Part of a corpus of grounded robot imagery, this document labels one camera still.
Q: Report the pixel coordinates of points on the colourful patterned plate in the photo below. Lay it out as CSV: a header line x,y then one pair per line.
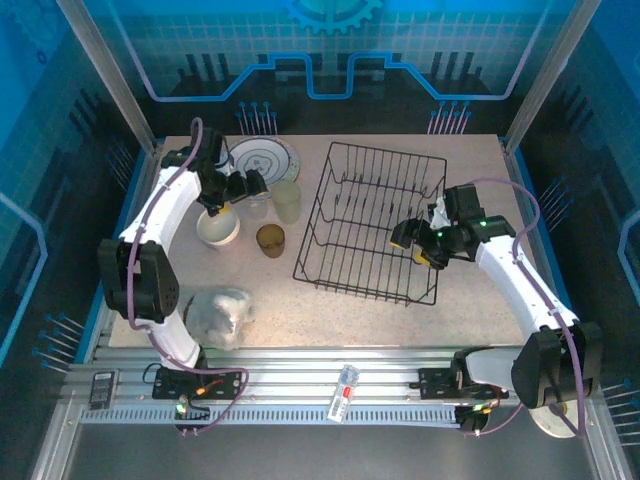
x,y
270,157

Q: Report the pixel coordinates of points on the white bowl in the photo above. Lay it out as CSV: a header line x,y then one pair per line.
x,y
217,232

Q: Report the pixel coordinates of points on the crumpled white plastic bag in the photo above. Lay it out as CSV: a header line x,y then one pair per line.
x,y
220,315

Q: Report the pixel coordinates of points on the small black flat device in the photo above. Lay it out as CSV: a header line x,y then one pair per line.
x,y
102,390

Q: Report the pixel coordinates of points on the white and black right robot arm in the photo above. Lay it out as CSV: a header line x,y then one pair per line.
x,y
525,285

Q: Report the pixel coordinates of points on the clear glass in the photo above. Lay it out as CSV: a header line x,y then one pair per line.
x,y
257,212

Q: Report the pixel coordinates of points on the brown translucent cup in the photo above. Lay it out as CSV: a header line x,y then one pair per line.
x,y
270,242

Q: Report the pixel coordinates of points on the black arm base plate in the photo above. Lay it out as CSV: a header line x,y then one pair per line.
x,y
227,377
432,385

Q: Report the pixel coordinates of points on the black connector block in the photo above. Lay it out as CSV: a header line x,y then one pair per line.
x,y
472,420
192,412

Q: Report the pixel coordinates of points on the aluminium frame post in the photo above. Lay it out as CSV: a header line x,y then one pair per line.
x,y
111,75
547,75

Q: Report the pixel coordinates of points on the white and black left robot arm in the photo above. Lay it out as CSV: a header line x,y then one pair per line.
x,y
165,205

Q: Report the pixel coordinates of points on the clear packet with red label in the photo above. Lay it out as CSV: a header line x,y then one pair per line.
x,y
342,395

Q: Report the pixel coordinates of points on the aluminium rail beam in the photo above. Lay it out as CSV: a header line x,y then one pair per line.
x,y
300,370

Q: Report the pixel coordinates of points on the grey tape roll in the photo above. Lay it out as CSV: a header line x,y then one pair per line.
x,y
550,425

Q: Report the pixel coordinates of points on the frosted green cup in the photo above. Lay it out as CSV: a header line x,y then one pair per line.
x,y
287,202

